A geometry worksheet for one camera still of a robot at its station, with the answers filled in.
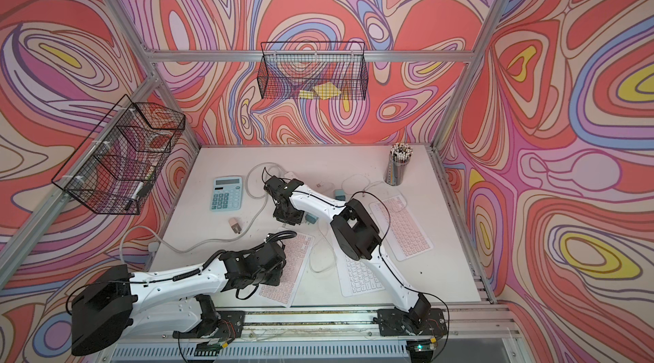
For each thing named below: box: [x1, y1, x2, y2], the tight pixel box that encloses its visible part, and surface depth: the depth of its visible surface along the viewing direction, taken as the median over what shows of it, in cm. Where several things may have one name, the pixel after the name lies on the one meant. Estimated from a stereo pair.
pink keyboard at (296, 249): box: [258, 233, 316, 308], surface depth 83 cm
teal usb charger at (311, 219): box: [304, 213, 319, 225], surface depth 96 cm
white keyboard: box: [334, 249, 385, 298], surface depth 83 cm
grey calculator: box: [210, 175, 243, 212], surface depth 103 cm
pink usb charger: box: [228, 217, 242, 234], surface depth 93 cm
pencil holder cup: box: [383, 142, 414, 187], surface depth 98 cm
